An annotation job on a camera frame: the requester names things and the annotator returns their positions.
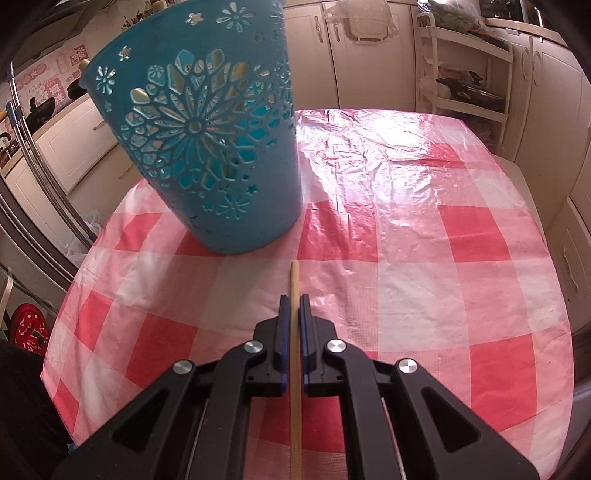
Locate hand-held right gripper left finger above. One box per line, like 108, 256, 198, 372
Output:
51, 295, 291, 480

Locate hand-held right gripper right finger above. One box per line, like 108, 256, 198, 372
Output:
298, 294, 540, 480

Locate single bamboo chopstick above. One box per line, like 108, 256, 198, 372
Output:
288, 260, 304, 480

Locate teal perforated plastic basket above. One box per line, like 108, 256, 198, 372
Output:
79, 0, 305, 256

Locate pink checked plastic tablecloth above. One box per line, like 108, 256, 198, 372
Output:
41, 107, 575, 480

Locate white plastic bag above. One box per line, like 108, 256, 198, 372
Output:
66, 209, 103, 269

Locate red cushion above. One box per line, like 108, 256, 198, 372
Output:
8, 301, 52, 357

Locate cream cabinet doors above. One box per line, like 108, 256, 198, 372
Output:
284, 0, 424, 114

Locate dark cloth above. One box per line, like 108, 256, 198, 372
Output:
0, 340, 71, 480

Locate chrome metal tubes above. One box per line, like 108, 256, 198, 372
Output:
6, 73, 103, 260

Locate cream drawer cabinet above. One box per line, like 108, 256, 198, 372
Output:
0, 92, 136, 232

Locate dark cooking pot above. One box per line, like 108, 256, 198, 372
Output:
436, 69, 507, 112

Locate white plastic tray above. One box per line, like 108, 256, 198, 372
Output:
323, 0, 401, 45

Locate white shelf rack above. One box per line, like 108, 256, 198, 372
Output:
416, 11, 516, 145

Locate clear plastic bag of greens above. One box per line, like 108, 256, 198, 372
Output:
418, 0, 482, 29

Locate pink wall poster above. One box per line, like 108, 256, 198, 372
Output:
13, 43, 92, 108

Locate cream cabinet with curved handles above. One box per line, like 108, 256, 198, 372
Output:
499, 18, 591, 334

